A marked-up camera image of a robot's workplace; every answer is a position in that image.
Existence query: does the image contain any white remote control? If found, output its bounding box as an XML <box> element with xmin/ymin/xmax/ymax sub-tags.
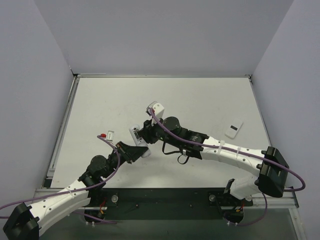
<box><xmin>129</xmin><ymin>124</ymin><xmax>151</xmax><ymax>158</ymax></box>

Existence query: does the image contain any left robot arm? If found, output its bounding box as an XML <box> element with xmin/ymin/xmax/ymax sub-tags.
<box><xmin>3</xmin><ymin>141</ymin><xmax>148</xmax><ymax>240</ymax></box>

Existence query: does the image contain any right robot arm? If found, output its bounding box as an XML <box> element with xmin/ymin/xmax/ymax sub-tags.
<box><xmin>137</xmin><ymin>116</ymin><xmax>289</xmax><ymax>200</ymax></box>

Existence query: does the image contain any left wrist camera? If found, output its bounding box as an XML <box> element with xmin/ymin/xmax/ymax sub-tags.
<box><xmin>99</xmin><ymin>130</ymin><xmax>115</xmax><ymax>143</ymax></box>

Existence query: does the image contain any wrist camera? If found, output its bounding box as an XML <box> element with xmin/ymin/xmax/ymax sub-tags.
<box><xmin>146</xmin><ymin>101</ymin><xmax>165</xmax><ymax>119</ymax></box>
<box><xmin>99</xmin><ymin>130</ymin><xmax>115</xmax><ymax>143</ymax></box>

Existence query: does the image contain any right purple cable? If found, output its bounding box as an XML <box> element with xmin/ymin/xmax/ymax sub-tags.
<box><xmin>149</xmin><ymin>109</ymin><xmax>306</xmax><ymax>227</ymax></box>

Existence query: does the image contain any purple cable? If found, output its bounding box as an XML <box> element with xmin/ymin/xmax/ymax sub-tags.
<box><xmin>0</xmin><ymin>134</ymin><xmax>123</xmax><ymax>225</ymax></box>
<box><xmin>149</xmin><ymin>109</ymin><xmax>306</xmax><ymax>227</ymax></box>

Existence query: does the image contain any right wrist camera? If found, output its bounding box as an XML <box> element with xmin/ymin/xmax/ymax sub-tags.
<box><xmin>146</xmin><ymin>101</ymin><xmax>165</xmax><ymax>119</ymax></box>

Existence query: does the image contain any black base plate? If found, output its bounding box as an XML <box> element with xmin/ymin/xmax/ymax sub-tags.
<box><xmin>84</xmin><ymin>187</ymin><xmax>253</xmax><ymax>223</ymax></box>

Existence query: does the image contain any aluminium frame rail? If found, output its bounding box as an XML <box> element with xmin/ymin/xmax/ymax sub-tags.
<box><xmin>34</xmin><ymin>74</ymin><xmax>110</xmax><ymax>197</ymax></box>

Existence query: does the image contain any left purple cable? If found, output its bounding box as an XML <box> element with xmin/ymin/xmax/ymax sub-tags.
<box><xmin>0</xmin><ymin>134</ymin><xmax>123</xmax><ymax>225</ymax></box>

